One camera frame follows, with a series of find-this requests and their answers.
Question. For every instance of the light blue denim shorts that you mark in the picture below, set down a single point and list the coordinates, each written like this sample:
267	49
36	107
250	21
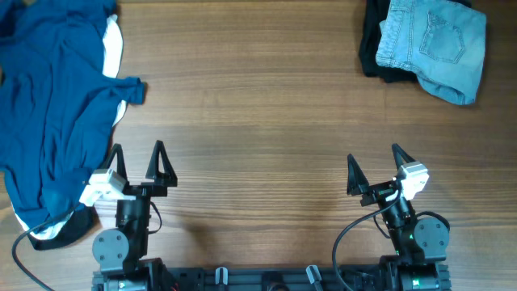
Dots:
462	77

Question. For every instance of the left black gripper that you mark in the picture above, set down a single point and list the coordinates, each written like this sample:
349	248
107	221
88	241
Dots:
158	188

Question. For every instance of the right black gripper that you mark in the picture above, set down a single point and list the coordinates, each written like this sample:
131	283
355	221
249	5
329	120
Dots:
358	183

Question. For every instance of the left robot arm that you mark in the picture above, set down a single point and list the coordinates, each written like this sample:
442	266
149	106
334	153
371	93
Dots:
120	251

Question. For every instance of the blue t-shirt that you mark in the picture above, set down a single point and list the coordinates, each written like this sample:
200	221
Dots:
57	105

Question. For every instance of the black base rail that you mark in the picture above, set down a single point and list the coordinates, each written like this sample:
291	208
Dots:
266	279

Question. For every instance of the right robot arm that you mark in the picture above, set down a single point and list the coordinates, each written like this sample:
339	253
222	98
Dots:
420	240

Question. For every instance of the black folded garment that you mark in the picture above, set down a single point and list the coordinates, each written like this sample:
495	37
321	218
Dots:
373	44

